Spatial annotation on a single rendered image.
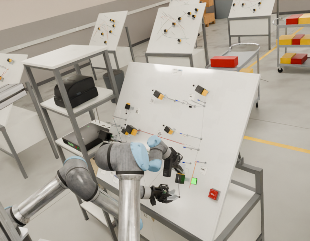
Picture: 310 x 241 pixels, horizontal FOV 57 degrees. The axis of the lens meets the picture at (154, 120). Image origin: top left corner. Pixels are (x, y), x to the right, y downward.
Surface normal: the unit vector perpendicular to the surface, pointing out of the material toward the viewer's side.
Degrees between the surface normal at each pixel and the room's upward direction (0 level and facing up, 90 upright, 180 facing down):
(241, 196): 0
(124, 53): 90
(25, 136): 90
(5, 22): 90
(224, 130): 52
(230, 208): 0
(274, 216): 0
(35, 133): 90
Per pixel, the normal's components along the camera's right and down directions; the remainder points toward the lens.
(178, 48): -0.60, -0.22
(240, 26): -0.65, 0.44
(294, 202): -0.18, -0.88
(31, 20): 0.74, 0.18
